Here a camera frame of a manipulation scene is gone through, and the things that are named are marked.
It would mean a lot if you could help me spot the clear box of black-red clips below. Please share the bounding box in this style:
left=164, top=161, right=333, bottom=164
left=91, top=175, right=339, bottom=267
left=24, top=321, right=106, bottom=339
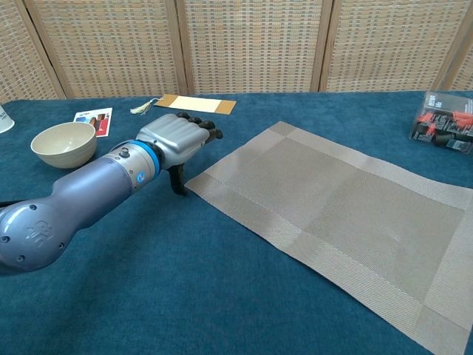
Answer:
left=408, top=90, right=473, bottom=155

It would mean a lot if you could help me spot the white paper cup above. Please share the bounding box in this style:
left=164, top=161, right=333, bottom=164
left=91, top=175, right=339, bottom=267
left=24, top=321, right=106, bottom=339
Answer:
left=0, top=104, right=16, bottom=135

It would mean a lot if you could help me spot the woven wooden folding screen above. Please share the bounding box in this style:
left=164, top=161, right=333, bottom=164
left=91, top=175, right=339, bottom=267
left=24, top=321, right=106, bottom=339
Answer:
left=0, top=0, right=473, bottom=104

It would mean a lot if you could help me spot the silver woven placemat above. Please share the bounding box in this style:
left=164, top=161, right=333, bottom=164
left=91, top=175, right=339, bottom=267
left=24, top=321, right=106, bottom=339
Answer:
left=184, top=121, right=473, bottom=355

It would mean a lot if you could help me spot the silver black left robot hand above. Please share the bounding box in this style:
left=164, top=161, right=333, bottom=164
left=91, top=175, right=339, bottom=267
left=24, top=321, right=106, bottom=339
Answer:
left=137, top=112, right=225, bottom=196

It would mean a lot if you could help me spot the brown cream bookmark with tassel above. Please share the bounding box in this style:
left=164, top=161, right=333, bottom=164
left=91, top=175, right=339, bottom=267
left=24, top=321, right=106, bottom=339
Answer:
left=129, top=93, right=237, bottom=116

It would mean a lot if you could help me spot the colourful picture card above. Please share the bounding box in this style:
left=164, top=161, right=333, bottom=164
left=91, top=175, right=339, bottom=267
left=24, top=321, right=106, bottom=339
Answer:
left=73, top=107, right=113, bottom=138

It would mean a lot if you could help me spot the beige ribbed bowl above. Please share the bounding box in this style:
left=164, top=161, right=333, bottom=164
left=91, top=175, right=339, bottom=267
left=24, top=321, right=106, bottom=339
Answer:
left=30, top=121, right=98, bottom=170

